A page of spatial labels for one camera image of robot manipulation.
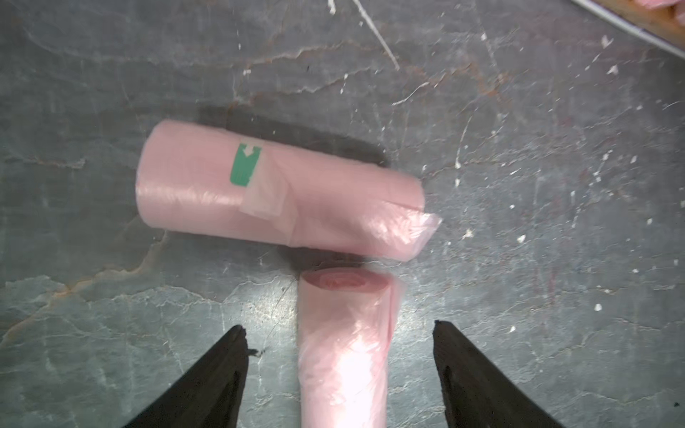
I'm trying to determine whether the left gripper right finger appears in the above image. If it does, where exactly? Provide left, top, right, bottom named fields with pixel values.
left=433, top=320, right=561, bottom=428

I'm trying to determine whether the pink roll horizontal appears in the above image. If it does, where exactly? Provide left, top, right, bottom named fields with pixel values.
left=136, top=121, right=441, bottom=261

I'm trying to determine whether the white wire three-tier shelf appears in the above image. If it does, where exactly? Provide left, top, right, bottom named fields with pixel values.
left=573, top=0, right=684, bottom=59

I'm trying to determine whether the pink roll bottom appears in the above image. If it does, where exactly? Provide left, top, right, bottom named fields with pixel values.
left=297, top=267, right=405, bottom=428

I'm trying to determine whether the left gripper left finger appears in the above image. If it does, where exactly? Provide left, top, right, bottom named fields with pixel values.
left=127, top=325, right=250, bottom=427

